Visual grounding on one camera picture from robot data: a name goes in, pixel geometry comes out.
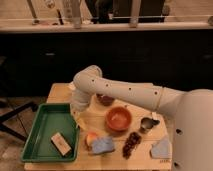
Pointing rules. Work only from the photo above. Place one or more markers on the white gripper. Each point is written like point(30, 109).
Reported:
point(80, 101)

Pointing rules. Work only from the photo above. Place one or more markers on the yellow banana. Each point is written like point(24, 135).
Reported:
point(81, 123)

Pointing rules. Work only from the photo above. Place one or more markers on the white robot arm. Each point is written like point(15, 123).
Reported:
point(192, 148)

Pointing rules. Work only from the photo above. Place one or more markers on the green plastic tray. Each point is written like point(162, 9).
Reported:
point(51, 118)

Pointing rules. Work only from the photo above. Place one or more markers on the dark red small bowl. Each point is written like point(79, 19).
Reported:
point(105, 100)

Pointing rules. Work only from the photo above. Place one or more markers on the red yellow apple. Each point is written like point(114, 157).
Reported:
point(91, 136)

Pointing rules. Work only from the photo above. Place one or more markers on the orange bowl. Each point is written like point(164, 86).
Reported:
point(118, 118)

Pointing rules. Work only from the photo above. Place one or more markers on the tan wooden block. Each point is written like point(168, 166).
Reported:
point(61, 144)

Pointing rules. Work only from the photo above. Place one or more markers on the blue sponge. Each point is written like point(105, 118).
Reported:
point(102, 145)

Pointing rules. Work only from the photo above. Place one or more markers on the dark grape bunch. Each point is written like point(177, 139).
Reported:
point(131, 142)

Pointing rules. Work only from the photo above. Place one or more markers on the black chair base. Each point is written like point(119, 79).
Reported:
point(33, 106)

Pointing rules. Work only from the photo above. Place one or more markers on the light blue cloth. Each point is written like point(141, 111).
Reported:
point(161, 149)

